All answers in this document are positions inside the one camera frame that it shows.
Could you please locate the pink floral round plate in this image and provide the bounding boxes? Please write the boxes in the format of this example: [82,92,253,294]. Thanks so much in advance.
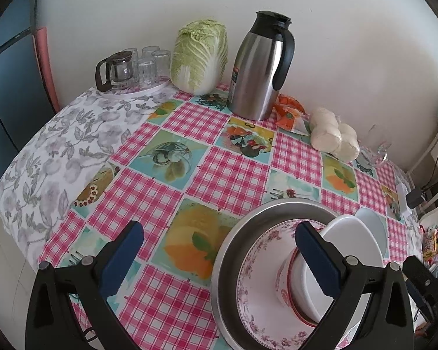
[236,219,315,349]

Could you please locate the white square bowl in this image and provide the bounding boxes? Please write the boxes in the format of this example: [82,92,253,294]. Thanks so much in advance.
[291,215,384,322]

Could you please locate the tall clear glass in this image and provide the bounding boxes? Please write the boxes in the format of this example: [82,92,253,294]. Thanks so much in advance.
[363,124,392,167]

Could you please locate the strawberry pattern bowl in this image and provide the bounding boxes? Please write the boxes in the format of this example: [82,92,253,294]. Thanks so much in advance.
[274,248,317,328]

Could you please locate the napa cabbage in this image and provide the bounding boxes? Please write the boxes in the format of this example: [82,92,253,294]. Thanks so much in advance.
[170,19,229,96]

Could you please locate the clear drinking glass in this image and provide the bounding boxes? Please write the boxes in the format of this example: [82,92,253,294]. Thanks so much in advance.
[152,50,171,81]
[137,57,158,88]

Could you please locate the stainless steel thermos jug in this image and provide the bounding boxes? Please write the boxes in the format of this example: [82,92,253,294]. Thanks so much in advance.
[227,10,295,121]

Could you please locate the white round tray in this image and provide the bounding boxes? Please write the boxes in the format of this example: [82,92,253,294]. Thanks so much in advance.
[99,77,171,99]

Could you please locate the grey floral tablecloth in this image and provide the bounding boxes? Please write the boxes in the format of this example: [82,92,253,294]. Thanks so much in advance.
[0,85,178,268]

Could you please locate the bag of steamed buns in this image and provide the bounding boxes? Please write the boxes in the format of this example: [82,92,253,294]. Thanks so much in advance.
[309,108,360,163]

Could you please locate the colourful snack packets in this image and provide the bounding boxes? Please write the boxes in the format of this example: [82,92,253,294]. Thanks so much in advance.
[422,225,438,265]

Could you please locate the light blue bowl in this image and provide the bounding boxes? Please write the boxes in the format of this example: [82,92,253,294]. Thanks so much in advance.
[355,207,389,259]

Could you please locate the glass teapot black handle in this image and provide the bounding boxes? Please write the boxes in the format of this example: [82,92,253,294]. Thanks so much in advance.
[95,51,135,92]

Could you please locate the stainless steel round pan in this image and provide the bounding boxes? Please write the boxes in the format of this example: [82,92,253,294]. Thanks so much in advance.
[210,198,337,349]

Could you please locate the white shelf cabinet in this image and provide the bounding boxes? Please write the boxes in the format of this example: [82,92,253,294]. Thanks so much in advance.
[407,132,438,217]

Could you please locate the dark blue refrigerator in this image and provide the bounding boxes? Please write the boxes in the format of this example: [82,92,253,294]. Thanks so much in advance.
[0,0,55,178]

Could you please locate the black power adapter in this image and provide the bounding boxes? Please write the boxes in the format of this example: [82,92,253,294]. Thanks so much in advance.
[406,188,425,209]

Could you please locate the orange snack packet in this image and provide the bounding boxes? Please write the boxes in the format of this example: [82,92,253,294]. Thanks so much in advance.
[274,93,309,136]

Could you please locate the pink checkered tablecloth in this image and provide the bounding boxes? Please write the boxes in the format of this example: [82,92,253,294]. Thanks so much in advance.
[42,86,421,349]

